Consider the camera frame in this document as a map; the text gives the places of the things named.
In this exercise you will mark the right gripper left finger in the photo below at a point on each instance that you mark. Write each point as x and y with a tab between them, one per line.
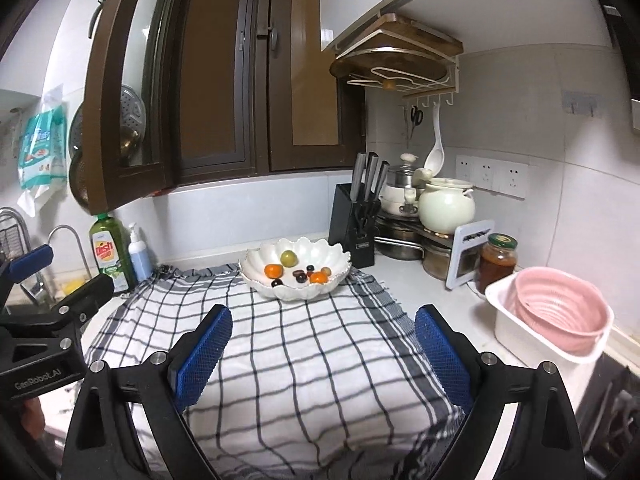
102	442

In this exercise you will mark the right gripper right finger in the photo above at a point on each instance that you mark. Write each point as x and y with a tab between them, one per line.
544	440

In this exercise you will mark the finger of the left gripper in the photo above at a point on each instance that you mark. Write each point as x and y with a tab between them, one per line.
72	311
15	271

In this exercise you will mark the orange kumquat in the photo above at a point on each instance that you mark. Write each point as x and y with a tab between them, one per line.
318	278
274	271

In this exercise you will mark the black kitchen scissors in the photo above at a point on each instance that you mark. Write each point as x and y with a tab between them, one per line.
364	214

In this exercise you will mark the steel faucet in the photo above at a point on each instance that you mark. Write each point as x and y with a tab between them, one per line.
15	242

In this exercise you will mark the green dish soap bottle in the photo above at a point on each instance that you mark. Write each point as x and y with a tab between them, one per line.
110	252

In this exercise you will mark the white blue pump bottle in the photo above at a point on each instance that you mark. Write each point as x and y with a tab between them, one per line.
139	254

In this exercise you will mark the white plastic tub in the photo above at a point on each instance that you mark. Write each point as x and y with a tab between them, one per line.
535	342

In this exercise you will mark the hanging wipes package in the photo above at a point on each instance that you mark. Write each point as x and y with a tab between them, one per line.
41	163

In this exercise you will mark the pink colander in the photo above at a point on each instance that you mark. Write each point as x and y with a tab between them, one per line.
574	306

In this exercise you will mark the glass jar of sauce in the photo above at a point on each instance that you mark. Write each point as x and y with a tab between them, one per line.
498	259

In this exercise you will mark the steel strainer lid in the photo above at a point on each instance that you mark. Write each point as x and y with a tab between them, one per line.
132	126

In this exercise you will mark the black white checked cloth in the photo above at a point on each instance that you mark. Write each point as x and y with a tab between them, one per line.
332	388

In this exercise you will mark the steel pot lower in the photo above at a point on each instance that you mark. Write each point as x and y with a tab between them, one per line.
436	260

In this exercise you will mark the steel pot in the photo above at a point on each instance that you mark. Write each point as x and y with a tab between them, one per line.
436	260
394	240

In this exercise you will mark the orange kumquat in bowl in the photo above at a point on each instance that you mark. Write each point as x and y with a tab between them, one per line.
274	271

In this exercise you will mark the large green plum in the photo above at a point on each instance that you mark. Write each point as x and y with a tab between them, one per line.
289	259

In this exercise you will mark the red oval grape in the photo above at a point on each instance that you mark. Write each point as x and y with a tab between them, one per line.
300	276

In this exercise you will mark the white scalloped ceramic bowl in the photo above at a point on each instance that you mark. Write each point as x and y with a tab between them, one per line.
292	270

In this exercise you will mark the steel pot upper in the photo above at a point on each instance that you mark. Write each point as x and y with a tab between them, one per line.
394	240

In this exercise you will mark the cream ceramic pot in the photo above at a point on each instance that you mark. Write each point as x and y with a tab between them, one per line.
444	203

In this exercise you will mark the white lidded casserole pot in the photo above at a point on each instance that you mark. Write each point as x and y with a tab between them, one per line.
399	196

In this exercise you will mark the black knife block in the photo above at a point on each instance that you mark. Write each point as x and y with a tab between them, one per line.
342	232

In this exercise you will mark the white ladle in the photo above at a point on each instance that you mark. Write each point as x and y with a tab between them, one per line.
436	157

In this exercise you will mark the wooden cutting boards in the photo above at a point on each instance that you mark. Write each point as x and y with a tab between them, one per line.
398	54

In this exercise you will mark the white wall outlet strip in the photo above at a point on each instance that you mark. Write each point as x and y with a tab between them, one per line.
493	175

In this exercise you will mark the brown window frame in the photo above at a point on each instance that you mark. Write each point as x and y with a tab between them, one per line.
231	89

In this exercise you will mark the steel knife handle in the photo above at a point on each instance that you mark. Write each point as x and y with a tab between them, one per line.
369	175
357	173
382	175

